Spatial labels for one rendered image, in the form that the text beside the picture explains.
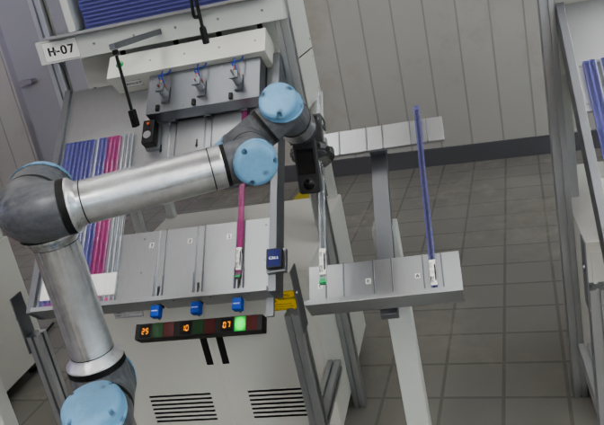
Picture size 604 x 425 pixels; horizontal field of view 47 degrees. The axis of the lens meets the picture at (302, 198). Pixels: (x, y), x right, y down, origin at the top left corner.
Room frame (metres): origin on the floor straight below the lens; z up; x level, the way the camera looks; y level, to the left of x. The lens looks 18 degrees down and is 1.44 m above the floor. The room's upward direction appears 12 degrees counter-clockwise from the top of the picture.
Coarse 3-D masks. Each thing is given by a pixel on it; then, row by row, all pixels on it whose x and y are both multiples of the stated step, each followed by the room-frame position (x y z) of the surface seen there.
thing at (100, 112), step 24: (72, 96) 2.21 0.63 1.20; (96, 96) 2.18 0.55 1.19; (120, 96) 2.14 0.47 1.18; (144, 96) 2.11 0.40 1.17; (72, 120) 2.14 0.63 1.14; (96, 120) 2.11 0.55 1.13; (120, 120) 2.08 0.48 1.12; (144, 120) 2.05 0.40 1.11; (192, 120) 1.99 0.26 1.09; (216, 120) 1.96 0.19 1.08; (240, 120) 1.94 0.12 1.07; (168, 144) 1.96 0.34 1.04; (192, 144) 1.94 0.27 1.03
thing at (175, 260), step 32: (224, 224) 1.73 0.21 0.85; (256, 224) 1.70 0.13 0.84; (128, 256) 1.76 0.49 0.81; (160, 256) 1.73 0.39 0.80; (192, 256) 1.70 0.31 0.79; (224, 256) 1.67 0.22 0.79; (256, 256) 1.64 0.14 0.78; (128, 288) 1.70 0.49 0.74; (160, 288) 1.67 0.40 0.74; (192, 288) 1.63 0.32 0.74; (224, 288) 1.61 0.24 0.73
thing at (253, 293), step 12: (240, 288) 1.57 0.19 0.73; (252, 288) 1.56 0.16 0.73; (264, 288) 1.55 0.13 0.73; (108, 300) 1.67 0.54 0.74; (120, 300) 1.66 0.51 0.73; (132, 300) 1.64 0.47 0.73; (144, 300) 1.63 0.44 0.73; (156, 300) 1.62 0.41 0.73; (168, 300) 1.62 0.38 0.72; (180, 300) 1.62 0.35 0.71; (192, 300) 1.62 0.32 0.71; (204, 300) 1.62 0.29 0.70; (216, 300) 1.62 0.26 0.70; (228, 300) 1.61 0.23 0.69; (252, 300) 1.61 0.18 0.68; (36, 312) 1.72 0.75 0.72; (48, 312) 1.72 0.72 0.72; (108, 312) 1.71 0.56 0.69; (120, 312) 1.71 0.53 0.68
